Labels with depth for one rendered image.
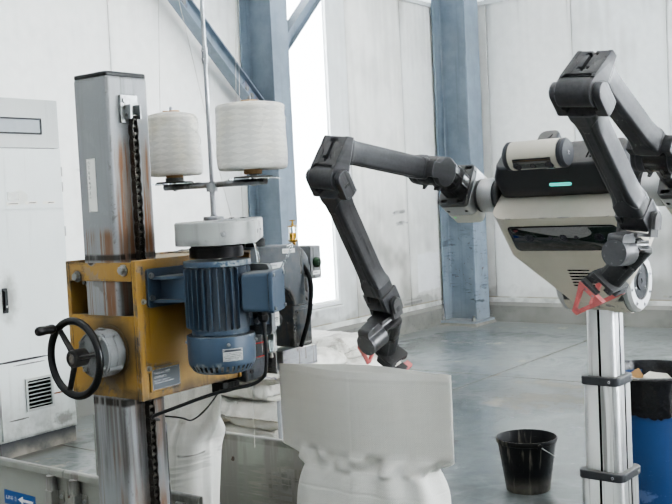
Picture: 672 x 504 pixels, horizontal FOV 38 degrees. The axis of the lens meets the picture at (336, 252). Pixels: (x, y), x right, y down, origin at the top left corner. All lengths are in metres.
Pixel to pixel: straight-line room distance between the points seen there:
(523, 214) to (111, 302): 1.04
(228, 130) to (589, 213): 0.89
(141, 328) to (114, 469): 0.35
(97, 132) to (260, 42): 6.36
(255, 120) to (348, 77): 7.60
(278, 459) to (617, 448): 0.99
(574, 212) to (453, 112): 8.72
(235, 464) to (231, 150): 1.23
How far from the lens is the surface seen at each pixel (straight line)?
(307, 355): 2.64
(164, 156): 2.41
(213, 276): 2.12
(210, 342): 2.13
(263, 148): 2.22
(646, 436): 4.35
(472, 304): 11.10
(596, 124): 1.96
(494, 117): 11.17
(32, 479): 3.02
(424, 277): 10.82
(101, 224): 2.26
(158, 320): 2.24
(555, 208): 2.49
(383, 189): 10.17
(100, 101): 2.26
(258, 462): 3.07
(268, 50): 8.51
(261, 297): 2.11
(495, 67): 11.20
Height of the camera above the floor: 1.45
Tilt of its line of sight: 3 degrees down
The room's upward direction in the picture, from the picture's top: 3 degrees counter-clockwise
